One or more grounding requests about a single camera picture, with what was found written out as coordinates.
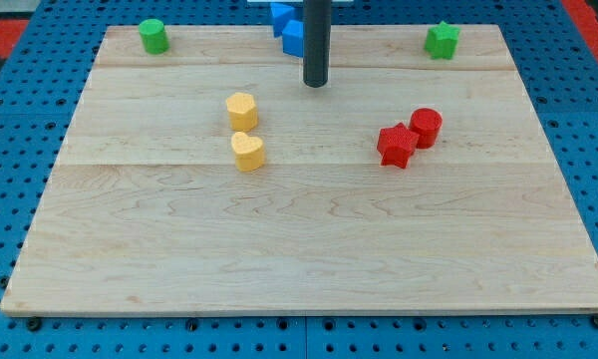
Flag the yellow heart block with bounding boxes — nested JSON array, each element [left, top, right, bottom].
[[231, 132, 265, 172]]

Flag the yellow pentagon block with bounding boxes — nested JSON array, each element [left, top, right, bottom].
[[225, 92, 258, 132]]

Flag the wooden board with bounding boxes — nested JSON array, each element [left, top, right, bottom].
[[0, 25, 598, 317]]

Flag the red star block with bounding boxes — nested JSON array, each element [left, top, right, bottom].
[[377, 123, 420, 169]]

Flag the red cylinder block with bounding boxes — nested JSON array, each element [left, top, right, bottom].
[[409, 108, 443, 149]]

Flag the blue cube block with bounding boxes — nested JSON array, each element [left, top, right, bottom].
[[282, 20, 304, 58]]

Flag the blue triangle block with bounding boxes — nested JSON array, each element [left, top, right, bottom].
[[270, 2, 303, 38]]

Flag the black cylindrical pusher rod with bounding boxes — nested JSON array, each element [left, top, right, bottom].
[[303, 0, 332, 88]]

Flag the green star block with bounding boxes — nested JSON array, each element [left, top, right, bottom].
[[424, 21, 461, 60]]

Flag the green cylinder block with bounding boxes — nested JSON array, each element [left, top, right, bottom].
[[138, 18, 169, 55]]

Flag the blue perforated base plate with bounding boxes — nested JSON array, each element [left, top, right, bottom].
[[0, 0, 598, 358]]

